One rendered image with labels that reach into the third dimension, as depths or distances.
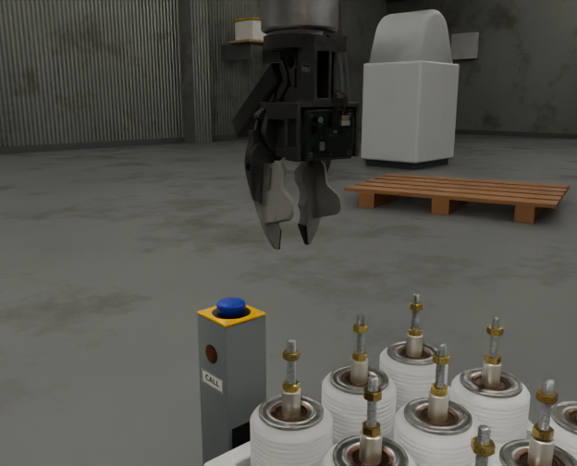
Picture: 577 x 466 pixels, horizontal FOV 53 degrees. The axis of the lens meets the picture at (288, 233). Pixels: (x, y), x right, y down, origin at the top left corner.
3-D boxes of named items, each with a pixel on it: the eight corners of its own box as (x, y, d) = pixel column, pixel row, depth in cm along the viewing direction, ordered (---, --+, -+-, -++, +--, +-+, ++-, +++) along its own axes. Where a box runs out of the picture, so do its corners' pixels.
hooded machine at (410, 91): (403, 159, 597) (410, 19, 566) (460, 165, 551) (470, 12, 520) (355, 165, 546) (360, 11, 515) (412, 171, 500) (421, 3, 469)
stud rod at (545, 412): (533, 447, 57) (540, 377, 55) (542, 446, 57) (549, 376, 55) (539, 453, 56) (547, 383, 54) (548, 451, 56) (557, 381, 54)
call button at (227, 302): (227, 323, 77) (227, 308, 77) (211, 314, 80) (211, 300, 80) (251, 315, 80) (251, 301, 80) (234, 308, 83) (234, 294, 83)
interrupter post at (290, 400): (305, 414, 66) (306, 387, 66) (292, 423, 65) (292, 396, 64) (289, 407, 68) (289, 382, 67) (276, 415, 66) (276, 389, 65)
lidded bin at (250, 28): (260, 43, 870) (259, 23, 863) (280, 42, 840) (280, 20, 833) (232, 41, 833) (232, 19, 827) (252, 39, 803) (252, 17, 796)
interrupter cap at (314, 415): (337, 412, 67) (337, 407, 67) (295, 441, 61) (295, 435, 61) (287, 392, 72) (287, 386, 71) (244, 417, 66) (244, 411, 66)
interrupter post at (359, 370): (351, 376, 76) (352, 353, 75) (370, 379, 75) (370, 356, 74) (347, 385, 73) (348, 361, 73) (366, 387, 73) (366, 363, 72)
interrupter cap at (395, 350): (423, 341, 86) (423, 337, 86) (451, 363, 79) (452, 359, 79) (377, 348, 84) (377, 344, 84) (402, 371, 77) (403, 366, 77)
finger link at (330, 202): (331, 253, 59) (321, 165, 56) (299, 241, 64) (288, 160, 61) (354, 245, 60) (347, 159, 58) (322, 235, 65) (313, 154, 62)
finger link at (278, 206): (276, 259, 55) (288, 163, 54) (247, 246, 60) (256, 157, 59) (302, 258, 57) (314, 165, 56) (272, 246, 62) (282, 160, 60)
